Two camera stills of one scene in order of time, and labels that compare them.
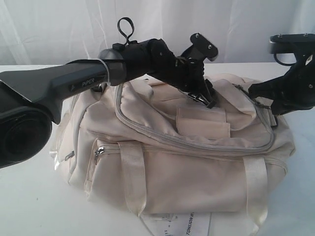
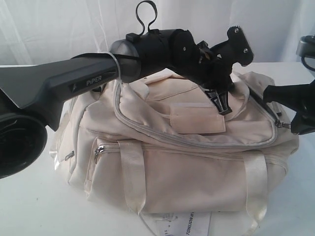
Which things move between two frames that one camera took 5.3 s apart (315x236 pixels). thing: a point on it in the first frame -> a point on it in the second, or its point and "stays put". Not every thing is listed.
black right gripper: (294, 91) -> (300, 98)
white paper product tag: (178, 224) stays put
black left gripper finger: (203, 99) -> (220, 99)
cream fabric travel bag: (146, 146) stays put
